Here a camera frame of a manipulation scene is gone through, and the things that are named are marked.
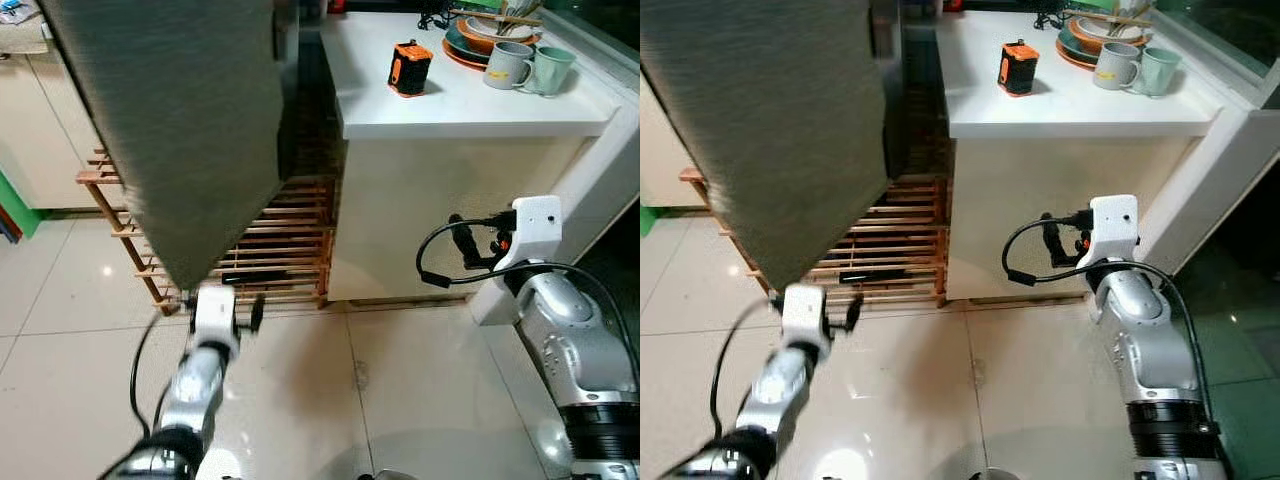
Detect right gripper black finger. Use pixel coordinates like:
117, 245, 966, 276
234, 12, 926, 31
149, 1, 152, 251
1038, 212, 1069, 269
447, 213, 483, 269

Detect textured fridge door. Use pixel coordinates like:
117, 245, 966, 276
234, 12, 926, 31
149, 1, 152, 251
38, 0, 301, 293
640, 0, 901, 293

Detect white kitchen counter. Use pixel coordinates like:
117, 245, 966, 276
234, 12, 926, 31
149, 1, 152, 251
935, 8, 1280, 301
320, 8, 641, 328

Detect wooden slatted rack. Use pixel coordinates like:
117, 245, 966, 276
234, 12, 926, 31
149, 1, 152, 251
76, 148, 338, 317
680, 165, 949, 309

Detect orange and black device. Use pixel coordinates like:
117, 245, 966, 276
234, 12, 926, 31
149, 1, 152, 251
388, 39, 435, 99
997, 39, 1041, 98

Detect grey mug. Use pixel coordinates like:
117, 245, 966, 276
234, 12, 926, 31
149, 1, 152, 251
483, 40, 537, 92
1092, 41, 1144, 92

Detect pale green mug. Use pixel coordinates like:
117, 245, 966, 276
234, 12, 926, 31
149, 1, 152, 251
520, 45, 579, 99
1132, 47, 1184, 99

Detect beige kitchen cabinet unit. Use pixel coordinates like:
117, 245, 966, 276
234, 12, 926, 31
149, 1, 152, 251
640, 75, 716, 211
0, 0, 129, 213

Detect stack of orange plates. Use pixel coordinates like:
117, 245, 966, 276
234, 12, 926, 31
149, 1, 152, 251
442, 10, 543, 71
1055, 12, 1156, 71

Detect wooden chopsticks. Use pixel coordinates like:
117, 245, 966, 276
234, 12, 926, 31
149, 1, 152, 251
1060, 8, 1151, 29
448, 6, 546, 29

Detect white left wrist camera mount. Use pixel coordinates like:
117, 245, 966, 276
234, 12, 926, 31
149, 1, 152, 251
190, 284, 241, 348
780, 284, 833, 348

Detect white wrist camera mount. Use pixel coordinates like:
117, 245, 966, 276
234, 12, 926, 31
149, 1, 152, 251
780, 284, 833, 348
190, 284, 241, 348
1075, 194, 1141, 273
495, 195, 564, 273

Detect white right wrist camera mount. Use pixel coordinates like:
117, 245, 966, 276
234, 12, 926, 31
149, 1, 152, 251
495, 195, 564, 273
1075, 194, 1141, 273

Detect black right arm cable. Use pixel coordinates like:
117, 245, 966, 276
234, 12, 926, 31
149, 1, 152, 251
1000, 210, 1216, 431
415, 210, 641, 391

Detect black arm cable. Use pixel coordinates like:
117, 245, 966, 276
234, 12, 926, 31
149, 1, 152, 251
415, 210, 641, 391
128, 296, 196, 441
710, 298, 786, 441
1000, 210, 1216, 431

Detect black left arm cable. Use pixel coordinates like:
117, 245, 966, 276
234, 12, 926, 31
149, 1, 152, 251
128, 296, 196, 441
710, 298, 786, 441

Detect black cord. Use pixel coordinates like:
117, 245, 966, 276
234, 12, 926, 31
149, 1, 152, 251
1030, 4, 1076, 32
416, 0, 461, 32

